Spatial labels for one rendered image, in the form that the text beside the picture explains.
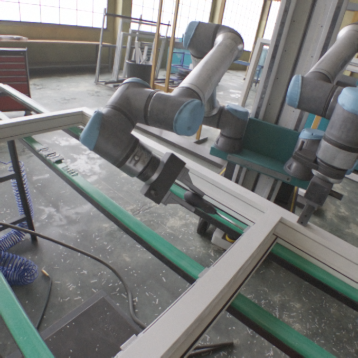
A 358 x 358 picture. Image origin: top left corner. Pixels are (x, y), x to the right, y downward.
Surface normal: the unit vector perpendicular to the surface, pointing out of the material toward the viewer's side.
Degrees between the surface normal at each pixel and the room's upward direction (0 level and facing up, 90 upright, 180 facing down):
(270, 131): 90
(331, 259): 90
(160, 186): 66
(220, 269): 0
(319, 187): 90
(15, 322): 0
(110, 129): 49
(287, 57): 90
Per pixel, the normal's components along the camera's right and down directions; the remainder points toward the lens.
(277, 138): -0.48, 0.40
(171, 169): 0.37, 0.14
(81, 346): 0.15, -0.84
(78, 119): 0.75, 0.44
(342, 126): -0.80, 0.20
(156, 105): -0.25, -0.06
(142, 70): 0.29, 0.59
